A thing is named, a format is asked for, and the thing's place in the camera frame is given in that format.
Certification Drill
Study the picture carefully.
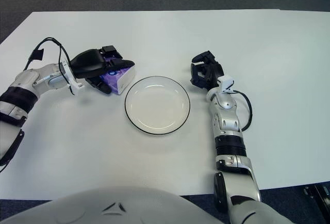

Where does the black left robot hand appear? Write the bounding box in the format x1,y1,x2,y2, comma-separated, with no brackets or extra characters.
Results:
70,45,135,95

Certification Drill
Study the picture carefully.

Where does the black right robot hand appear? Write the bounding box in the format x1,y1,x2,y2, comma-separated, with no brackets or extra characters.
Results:
190,50,225,89

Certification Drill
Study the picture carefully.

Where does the purple tissue paper pack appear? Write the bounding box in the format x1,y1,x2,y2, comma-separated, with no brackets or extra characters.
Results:
99,58,136,95

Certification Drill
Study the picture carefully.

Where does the white plate black rim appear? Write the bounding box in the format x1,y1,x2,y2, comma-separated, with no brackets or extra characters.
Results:
124,76,191,135

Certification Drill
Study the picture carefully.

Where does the white right wrist connector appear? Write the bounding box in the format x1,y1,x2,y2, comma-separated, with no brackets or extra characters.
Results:
218,75,235,92

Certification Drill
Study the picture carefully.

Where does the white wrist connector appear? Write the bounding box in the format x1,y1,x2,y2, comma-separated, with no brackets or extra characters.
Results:
218,75,235,92
60,60,86,96

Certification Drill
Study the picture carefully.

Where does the white left wrist connector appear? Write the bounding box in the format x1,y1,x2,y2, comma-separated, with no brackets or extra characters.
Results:
60,60,86,96

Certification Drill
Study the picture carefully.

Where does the grey robot torso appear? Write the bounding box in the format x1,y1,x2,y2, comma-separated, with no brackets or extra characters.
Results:
0,186,294,224

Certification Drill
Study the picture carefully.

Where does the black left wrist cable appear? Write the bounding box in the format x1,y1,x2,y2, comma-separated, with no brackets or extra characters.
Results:
24,37,72,87

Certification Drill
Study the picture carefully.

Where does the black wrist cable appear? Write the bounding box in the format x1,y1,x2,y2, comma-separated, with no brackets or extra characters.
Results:
230,91,253,132
24,37,72,87

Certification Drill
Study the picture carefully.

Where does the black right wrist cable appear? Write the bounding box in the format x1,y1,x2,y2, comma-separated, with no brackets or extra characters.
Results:
230,91,253,132

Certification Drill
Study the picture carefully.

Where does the black left elbow cable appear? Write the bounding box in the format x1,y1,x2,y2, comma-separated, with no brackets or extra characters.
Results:
0,155,10,173

